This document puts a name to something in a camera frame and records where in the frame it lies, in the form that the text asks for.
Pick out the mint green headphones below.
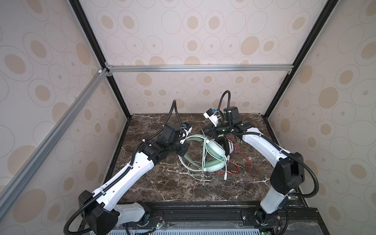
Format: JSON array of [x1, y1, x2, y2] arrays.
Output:
[[178, 135, 228, 172]]

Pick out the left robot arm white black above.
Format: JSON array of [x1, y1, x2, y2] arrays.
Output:
[[63, 118, 192, 235]]

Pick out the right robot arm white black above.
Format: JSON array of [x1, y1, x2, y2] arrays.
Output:
[[203, 105, 319, 215]]

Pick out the black white headphones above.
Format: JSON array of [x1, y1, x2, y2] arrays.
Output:
[[215, 136, 235, 156]]

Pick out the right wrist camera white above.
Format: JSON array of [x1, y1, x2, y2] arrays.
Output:
[[203, 108, 225, 127]]

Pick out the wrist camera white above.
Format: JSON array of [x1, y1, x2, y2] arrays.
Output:
[[203, 108, 225, 127], [180, 122, 193, 144]]

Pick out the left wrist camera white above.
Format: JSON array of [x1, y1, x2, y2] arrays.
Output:
[[180, 122, 193, 144]]

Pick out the silver aluminium rail back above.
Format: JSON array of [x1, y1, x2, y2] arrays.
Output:
[[106, 64, 294, 73]]

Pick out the silver aluminium rail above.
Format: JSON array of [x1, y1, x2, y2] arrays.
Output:
[[1, 68, 108, 220], [106, 64, 294, 73]]

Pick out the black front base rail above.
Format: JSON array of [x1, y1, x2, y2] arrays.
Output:
[[110, 199, 329, 235]]

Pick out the black corner frame post right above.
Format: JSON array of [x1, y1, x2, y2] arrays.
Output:
[[263, 0, 340, 120]]

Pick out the black corner frame post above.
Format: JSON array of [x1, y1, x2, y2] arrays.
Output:
[[69, 0, 132, 119], [263, 0, 340, 120]]

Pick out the silver aluminium rail left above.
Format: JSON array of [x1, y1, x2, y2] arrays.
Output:
[[1, 68, 108, 220]]

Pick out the black corner frame post left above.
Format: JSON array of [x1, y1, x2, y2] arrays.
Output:
[[69, 0, 132, 119]]

